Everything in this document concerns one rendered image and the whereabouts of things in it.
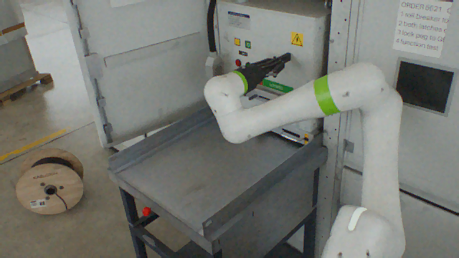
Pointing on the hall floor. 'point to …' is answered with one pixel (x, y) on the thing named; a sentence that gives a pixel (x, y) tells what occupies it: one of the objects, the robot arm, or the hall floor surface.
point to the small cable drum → (50, 181)
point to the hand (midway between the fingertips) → (283, 59)
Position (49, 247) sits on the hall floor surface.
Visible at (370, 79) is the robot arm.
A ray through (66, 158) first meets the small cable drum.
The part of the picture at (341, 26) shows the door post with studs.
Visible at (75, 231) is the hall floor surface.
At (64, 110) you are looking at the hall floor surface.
